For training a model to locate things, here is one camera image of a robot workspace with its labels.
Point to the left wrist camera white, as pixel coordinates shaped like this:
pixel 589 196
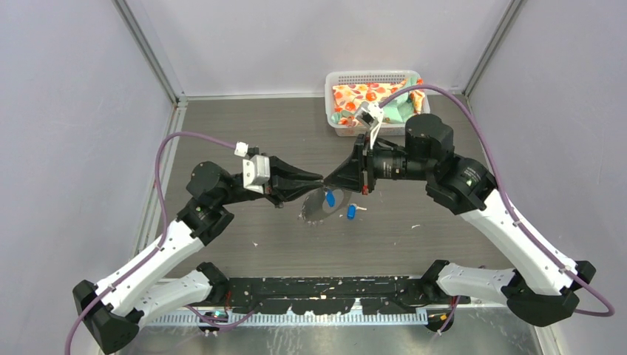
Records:
pixel 256 167

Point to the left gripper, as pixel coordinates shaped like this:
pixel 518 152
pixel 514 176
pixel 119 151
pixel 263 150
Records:
pixel 287 182

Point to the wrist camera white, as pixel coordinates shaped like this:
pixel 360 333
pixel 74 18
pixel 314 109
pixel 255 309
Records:
pixel 372 116
pixel 256 167

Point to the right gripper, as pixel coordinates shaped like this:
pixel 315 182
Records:
pixel 350 173

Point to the white plastic basket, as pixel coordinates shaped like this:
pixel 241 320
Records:
pixel 362 77

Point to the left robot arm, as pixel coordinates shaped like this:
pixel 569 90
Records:
pixel 115 308

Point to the aluminium frame rail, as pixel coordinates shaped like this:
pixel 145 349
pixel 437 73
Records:
pixel 318 318

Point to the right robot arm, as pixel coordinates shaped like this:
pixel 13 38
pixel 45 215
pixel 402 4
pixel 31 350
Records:
pixel 539 288

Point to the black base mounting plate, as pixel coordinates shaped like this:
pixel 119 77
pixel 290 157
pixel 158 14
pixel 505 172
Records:
pixel 326 295

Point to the floral patterned cloth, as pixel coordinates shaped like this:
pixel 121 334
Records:
pixel 346 98

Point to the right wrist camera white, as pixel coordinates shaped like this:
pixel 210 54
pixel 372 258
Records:
pixel 372 116

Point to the large metal keyring disc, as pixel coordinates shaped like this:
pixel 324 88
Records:
pixel 315 211

